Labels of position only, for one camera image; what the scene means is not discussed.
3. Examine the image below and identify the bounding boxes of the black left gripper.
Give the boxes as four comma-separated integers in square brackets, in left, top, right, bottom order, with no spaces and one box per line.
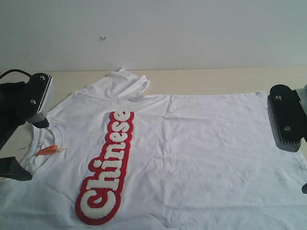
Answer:
[0,81,49,181]

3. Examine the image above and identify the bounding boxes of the orange neck label tag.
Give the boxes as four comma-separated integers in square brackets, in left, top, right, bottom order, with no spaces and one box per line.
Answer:
[35,145,68,157]

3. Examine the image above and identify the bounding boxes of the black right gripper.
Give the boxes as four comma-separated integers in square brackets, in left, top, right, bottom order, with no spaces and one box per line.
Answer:
[294,85,307,144]

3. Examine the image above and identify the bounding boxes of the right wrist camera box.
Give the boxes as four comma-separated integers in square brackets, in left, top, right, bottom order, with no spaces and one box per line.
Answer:
[267,84,301,152]

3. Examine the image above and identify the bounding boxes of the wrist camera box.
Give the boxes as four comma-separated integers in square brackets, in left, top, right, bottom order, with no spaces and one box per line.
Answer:
[267,84,301,152]
[20,73,53,124]

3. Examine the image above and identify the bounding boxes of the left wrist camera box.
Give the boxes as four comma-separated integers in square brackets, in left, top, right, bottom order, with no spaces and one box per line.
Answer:
[20,73,53,124]

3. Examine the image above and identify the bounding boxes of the white t-shirt red lettering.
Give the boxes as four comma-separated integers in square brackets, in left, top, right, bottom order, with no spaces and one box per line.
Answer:
[0,69,307,230]

